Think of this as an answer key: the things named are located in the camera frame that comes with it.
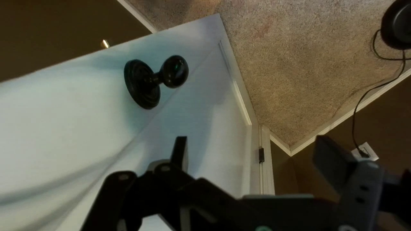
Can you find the white wall outlet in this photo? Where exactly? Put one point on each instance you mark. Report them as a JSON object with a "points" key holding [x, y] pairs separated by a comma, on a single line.
{"points": [[373, 152]]}

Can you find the white panel door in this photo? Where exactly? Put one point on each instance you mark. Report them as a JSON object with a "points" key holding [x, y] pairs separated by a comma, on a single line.
{"points": [[65, 128]]}

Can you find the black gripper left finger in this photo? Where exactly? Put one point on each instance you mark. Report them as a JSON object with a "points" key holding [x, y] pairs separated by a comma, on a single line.
{"points": [[146, 200]]}

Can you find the black round door knob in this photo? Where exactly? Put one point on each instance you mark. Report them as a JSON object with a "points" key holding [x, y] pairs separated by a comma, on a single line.
{"points": [[143, 84]]}

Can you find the black floor lamp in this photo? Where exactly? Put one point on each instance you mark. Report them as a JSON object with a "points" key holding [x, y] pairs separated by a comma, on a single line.
{"points": [[400, 25]]}

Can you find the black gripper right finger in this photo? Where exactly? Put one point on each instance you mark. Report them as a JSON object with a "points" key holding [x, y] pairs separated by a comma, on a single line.
{"points": [[364, 196]]}

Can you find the dark door hinge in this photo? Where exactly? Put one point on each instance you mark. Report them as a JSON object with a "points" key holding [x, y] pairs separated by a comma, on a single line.
{"points": [[261, 154]]}

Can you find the white door frame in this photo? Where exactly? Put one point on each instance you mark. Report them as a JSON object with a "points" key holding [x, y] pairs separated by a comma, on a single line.
{"points": [[266, 170]]}

